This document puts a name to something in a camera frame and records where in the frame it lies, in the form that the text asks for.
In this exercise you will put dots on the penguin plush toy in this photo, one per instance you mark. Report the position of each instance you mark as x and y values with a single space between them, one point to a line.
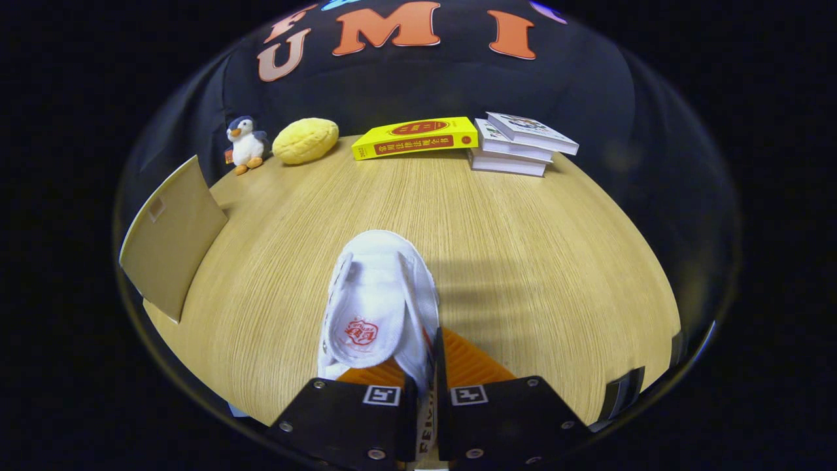
247 147

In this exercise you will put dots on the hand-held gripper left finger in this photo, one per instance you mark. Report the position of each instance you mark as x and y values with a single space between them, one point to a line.
346 418

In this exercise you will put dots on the white illustrated cover book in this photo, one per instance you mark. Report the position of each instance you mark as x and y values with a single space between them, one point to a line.
533 133

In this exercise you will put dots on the beige fabric storage box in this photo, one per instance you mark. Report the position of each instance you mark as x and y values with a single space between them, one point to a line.
173 235

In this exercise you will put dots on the yellow round plush toy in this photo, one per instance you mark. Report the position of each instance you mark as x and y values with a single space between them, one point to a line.
305 140

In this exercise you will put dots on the dark brown book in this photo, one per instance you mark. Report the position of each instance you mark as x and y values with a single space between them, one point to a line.
507 165

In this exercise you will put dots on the yellow book with red circle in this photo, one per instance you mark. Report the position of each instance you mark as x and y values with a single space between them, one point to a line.
415 139

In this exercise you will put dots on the white canvas shoe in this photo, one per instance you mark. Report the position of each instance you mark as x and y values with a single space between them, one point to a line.
379 288

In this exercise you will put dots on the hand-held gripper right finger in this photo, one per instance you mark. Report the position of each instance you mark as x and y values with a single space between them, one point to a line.
441 373

